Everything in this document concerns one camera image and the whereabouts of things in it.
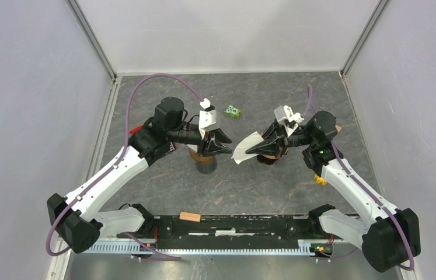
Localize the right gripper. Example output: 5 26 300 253
245 118 316 159

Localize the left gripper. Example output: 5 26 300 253
168 122 232 158

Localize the white paper coffee filter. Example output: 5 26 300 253
187 145 198 153

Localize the brown glass dripper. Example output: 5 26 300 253
256 155 279 166

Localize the coffee filter box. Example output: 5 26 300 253
164 142 178 155

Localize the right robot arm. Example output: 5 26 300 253
234 111 421 272

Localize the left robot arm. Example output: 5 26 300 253
47 97 232 253

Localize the green monster block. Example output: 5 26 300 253
224 105 242 118

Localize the yellow owl block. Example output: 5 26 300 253
314 174 327 186

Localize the wooden rectangular block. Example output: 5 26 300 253
179 212 201 222

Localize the red blue block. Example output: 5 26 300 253
129 125 144 135

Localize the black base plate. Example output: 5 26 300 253
132 215 334 250

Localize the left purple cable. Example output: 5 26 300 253
46 73 212 262

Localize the purple cable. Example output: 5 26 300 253
46 73 212 262
303 84 416 271

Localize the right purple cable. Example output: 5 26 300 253
303 84 416 271

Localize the aluminium frame rail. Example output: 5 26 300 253
46 215 156 280

